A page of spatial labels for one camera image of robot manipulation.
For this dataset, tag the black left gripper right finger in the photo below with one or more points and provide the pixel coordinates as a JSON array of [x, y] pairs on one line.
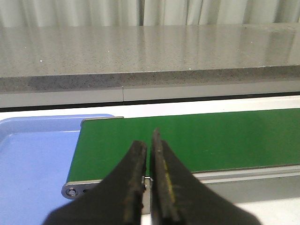
[[179, 198]]

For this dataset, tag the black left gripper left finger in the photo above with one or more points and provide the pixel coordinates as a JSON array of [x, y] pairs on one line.
[[116, 200]]

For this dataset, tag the green conveyor belt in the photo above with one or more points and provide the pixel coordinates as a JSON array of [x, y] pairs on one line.
[[211, 143]]

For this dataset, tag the blue tray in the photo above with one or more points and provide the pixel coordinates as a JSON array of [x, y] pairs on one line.
[[35, 156]]

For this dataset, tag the grey stone counter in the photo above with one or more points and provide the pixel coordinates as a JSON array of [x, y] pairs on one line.
[[93, 65]]

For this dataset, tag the white curtain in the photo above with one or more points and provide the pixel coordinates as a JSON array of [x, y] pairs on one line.
[[74, 13]]

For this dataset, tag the aluminium conveyor frame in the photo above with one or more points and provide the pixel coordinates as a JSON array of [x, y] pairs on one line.
[[234, 175]]

